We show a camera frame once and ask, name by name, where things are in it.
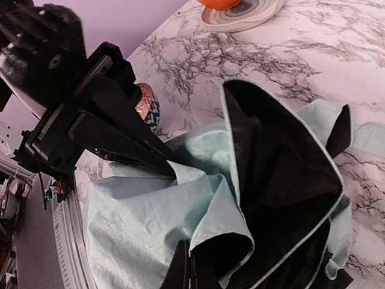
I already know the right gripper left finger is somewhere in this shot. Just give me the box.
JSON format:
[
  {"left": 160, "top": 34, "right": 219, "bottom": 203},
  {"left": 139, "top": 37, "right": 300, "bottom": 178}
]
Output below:
[{"left": 161, "top": 240, "right": 190, "bottom": 289}]

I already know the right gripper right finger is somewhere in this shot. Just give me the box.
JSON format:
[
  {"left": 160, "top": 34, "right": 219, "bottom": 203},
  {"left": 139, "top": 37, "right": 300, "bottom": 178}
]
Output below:
[{"left": 192, "top": 253, "right": 221, "bottom": 289}]

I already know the orange white bowl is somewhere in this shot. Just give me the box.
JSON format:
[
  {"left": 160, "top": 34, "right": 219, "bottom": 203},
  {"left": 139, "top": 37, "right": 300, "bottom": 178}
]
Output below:
[{"left": 198, "top": 0, "right": 241, "bottom": 11}]

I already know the mint green folding umbrella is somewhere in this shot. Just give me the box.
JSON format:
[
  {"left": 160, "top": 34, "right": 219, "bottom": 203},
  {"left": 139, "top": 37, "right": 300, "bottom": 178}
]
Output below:
[{"left": 83, "top": 80, "right": 384, "bottom": 288}]

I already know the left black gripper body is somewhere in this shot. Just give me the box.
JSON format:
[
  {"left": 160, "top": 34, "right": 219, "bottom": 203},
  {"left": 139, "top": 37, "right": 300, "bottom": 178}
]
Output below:
[{"left": 13, "top": 42, "right": 141, "bottom": 181}]

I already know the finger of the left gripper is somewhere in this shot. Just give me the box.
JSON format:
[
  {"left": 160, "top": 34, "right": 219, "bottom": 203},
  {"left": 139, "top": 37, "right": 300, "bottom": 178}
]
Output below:
[
  {"left": 90, "top": 76, "right": 171, "bottom": 163},
  {"left": 68, "top": 111, "right": 176, "bottom": 178}
]

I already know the red patterned bowl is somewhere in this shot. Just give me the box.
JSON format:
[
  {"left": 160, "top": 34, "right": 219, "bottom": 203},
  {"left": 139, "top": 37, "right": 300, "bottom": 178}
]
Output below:
[{"left": 135, "top": 82, "right": 161, "bottom": 133}]

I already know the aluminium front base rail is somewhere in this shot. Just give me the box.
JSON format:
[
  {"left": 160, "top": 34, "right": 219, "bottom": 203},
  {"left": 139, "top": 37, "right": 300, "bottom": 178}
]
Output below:
[{"left": 1, "top": 160, "right": 96, "bottom": 288}]

